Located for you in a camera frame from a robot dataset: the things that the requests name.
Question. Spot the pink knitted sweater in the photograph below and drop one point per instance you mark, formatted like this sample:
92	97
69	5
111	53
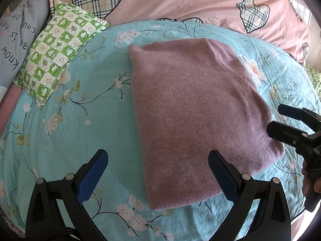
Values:
190	110

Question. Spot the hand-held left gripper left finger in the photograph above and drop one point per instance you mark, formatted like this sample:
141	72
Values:
92	178

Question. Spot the light blue floral bed sheet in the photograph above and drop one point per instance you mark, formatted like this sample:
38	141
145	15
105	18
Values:
100	120

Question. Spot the green patterned cloth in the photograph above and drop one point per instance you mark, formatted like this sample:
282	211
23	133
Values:
315	77

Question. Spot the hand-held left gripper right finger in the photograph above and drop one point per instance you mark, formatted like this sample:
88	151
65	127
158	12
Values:
223	175

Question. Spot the person's right hand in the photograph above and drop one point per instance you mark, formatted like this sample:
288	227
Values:
313	185

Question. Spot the grey lettered cloth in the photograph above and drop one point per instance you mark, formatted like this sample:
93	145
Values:
22	30

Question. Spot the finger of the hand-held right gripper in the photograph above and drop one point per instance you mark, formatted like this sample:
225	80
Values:
288	111
280	130

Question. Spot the green checkered pillow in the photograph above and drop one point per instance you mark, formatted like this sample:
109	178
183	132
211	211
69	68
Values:
57	47

